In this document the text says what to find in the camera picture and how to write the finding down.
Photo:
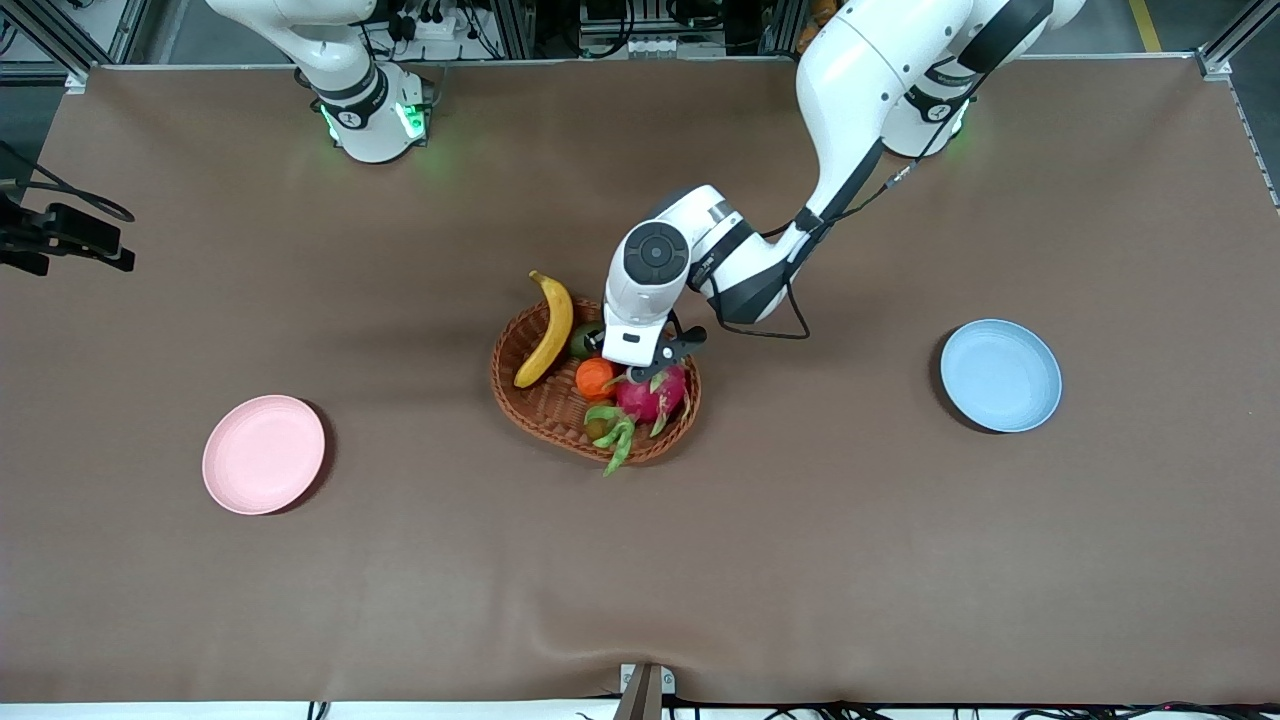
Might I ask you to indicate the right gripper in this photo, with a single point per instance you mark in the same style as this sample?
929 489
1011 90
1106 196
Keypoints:
62 232

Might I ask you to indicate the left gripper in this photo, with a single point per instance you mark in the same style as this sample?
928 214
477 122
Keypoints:
590 339

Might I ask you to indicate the yellow banana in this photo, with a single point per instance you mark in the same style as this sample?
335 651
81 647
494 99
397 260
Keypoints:
555 330

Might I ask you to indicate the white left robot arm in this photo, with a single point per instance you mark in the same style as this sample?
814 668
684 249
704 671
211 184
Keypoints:
860 70

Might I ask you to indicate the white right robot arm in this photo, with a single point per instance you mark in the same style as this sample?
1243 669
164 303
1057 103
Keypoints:
370 130

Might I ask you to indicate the green avocado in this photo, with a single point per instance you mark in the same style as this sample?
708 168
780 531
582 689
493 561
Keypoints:
582 345

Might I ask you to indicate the orange tangerine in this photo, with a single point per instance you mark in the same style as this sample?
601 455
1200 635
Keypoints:
595 378

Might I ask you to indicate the pink dragon fruit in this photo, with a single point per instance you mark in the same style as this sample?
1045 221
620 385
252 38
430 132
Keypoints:
650 397

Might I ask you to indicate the brown wicker basket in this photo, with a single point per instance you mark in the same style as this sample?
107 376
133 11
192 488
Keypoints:
545 405

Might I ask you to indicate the brown kiwi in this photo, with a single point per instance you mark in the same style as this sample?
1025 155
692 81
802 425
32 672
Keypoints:
596 428

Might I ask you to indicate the brown table cloth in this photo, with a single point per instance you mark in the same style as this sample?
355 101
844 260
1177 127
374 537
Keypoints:
640 560

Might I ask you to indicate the pink plate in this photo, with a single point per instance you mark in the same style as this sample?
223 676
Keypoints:
262 455

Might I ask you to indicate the white connector block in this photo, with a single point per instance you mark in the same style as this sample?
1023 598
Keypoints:
675 47

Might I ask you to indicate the white power strip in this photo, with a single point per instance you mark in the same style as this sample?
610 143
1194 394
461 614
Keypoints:
435 28

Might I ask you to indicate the bag of orange fruits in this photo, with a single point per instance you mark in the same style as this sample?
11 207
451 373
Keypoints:
815 15

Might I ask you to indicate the blue plate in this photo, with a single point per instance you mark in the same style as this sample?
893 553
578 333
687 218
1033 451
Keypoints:
1000 375

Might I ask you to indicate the aluminium frame profile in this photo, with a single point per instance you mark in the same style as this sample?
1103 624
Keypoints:
60 40
1225 50

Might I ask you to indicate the metal table clamp bracket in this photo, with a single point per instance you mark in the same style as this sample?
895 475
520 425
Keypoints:
645 695

